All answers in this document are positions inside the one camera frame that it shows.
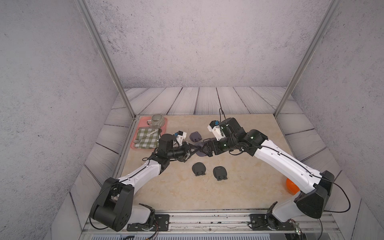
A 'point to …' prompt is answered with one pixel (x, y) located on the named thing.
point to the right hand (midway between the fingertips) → (208, 148)
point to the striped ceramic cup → (157, 120)
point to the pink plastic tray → (142, 122)
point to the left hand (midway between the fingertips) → (201, 150)
